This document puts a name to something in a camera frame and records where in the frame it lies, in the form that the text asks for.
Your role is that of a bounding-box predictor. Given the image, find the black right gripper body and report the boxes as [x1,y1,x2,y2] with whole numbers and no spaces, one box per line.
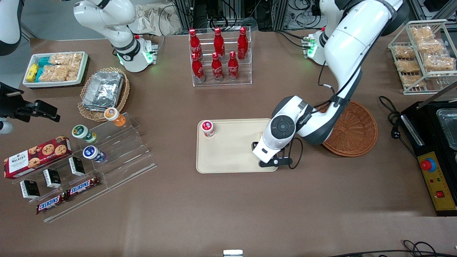
[0,82,36,122]

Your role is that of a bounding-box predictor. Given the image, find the beige plastic tray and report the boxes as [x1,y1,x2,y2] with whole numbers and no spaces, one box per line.
[196,119,278,174]

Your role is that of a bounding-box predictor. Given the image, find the foil-wrapped sandwich stack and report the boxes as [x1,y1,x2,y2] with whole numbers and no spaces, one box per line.
[82,71,125,112]

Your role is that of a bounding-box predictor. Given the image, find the light wicker basket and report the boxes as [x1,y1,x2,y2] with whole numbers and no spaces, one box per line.
[78,67,130,122]

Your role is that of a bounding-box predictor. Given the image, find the brown wicker basket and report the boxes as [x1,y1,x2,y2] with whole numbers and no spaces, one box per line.
[321,101,378,157]

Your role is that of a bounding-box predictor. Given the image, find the white snack bin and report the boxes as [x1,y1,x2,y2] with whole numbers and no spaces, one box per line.
[22,52,89,89]

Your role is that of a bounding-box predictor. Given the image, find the green-lidded gum jar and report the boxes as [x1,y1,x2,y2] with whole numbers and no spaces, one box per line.
[71,124,97,144]

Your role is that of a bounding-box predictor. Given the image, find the clear crisp snack bag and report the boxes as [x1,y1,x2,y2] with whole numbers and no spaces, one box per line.
[423,54,456,71]
[394,45,416,59]
[411,27,435,40]
[402,74,427,88]
[416,39,445,54]
[42,65,81,82]
[49,53,83,66]
[396,60,421,73]

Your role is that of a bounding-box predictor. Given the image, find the red Walkers cookie box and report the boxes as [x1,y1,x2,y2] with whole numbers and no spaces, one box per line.
[4,136,73,180]

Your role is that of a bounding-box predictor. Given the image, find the red-lidded gum jar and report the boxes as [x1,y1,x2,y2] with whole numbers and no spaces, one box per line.
[201,120,215,138]

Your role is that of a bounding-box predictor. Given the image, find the purple-lidded gum jar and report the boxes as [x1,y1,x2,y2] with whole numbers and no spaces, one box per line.
[82,146,106,163]

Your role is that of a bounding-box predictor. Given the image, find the small black white box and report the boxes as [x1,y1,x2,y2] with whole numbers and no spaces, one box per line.
[20,180,40,199]
[43,168,61,188]
[69,156,85,176]

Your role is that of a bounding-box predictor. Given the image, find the orange-lidded gum jar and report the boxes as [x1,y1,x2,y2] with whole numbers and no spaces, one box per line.
[104,107,126,127]

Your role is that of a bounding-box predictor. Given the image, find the clear acrylic bottle rack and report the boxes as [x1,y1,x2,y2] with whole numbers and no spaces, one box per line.
[189,27,252,87]

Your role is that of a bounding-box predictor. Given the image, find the red Coca-Cola bottle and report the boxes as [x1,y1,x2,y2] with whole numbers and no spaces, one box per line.
[189,29,203,59]
[191,53,206,83]
[237,27,248,60]
[214,27,225,57]
[228,51,240,81]
[211,52,224,82]

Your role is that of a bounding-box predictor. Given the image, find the Snickers chocolate bar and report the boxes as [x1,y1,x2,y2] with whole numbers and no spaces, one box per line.
[36,193,69,215]
[66,177,100,197]

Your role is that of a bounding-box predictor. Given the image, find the clear acrylic tiered stand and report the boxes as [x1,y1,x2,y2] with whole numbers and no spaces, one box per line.
[12,112,157,223]

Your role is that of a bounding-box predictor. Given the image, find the beige cloth bag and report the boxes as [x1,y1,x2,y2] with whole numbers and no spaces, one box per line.
[136,3,183,36]

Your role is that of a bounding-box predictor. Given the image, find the red emergency stop button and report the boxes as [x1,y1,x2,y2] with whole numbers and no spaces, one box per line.
[421,157,437,172]

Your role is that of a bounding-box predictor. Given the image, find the black countertop appliance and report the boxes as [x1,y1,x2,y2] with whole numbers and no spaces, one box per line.
[401,101,457,217]

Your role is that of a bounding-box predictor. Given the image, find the yellow control panel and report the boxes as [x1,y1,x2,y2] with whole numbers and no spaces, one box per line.
[418,152,457,212]

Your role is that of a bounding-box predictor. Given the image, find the metal rod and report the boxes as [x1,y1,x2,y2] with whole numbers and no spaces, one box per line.
[416,81,457,110]

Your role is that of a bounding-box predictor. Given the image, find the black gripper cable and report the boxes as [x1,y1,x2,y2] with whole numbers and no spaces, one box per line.
[285,137,304,170]

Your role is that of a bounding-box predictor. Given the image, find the black power cable with plug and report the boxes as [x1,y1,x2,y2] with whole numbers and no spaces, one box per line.
[378,96,417,158]

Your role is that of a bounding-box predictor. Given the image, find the aluminium frame rack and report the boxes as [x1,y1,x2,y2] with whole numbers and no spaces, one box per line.
[171,0,290,32]

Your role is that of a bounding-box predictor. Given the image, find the black floor cables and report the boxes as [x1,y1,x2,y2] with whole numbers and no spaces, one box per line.
[328,240,457,257]

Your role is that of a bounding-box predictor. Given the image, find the white wire rack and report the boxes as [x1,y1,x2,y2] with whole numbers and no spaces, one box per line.
[388,20,457,95]

